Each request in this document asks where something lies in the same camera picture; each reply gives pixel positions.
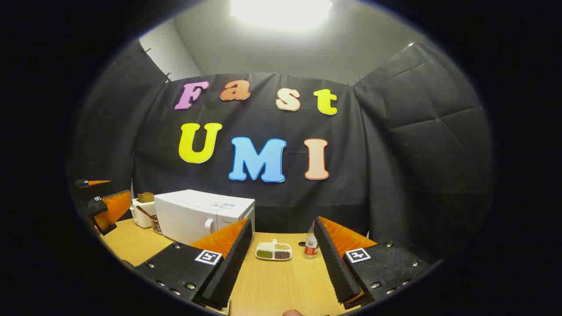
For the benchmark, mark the brown bread slice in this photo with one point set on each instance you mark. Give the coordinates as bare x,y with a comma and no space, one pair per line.
145,197

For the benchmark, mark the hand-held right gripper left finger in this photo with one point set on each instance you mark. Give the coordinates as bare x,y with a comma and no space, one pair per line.
232,267

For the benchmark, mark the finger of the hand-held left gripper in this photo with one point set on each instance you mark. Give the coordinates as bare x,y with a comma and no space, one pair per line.
94,182
116,206

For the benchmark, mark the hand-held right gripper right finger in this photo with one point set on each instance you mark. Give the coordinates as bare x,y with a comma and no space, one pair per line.
336,263

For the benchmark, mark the large ceiling light panel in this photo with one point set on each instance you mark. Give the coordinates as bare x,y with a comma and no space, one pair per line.
281,11

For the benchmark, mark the clear plastic bottle red label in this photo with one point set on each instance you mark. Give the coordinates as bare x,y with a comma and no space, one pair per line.
311,248

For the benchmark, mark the white toaster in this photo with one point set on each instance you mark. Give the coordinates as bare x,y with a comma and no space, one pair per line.
141,223

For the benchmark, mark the white divided dish with beans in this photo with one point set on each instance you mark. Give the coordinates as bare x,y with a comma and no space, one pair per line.
264,246

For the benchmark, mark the white microwave oven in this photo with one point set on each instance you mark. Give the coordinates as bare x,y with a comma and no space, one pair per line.
189,210

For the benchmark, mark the wooden spoon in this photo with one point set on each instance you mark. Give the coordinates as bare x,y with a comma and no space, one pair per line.
145,213

